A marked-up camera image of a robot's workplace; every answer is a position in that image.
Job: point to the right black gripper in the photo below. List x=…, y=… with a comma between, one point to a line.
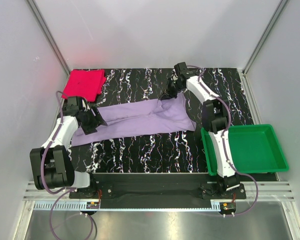
x=168, y=95

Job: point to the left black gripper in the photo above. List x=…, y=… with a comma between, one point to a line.
x=97, y=120

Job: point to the lavender t shirt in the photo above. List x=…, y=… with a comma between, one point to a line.
x=140, y=118

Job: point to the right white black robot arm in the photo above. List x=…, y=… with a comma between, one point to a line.
x=215, y=119

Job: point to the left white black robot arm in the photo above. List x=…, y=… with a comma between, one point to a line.
x=51, y=166

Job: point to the folded pink t shirt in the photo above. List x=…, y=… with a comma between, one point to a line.
x=85, y=83

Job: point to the black marbled table mat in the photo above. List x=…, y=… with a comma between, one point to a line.
x=177, y=152

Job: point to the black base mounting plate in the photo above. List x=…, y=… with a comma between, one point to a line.
x=160, y=188

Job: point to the left connector board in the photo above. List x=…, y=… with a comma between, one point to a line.
x=93, y=205

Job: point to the connector board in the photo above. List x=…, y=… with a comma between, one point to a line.
x=228, y=206
x=93, y=205

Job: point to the green plastic tray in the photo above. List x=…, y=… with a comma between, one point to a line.
x=255, y=149

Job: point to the right connector board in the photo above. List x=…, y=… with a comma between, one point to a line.
x=228, y=206

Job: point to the white slotted cable duct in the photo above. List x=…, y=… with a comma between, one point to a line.
x=105, y=205

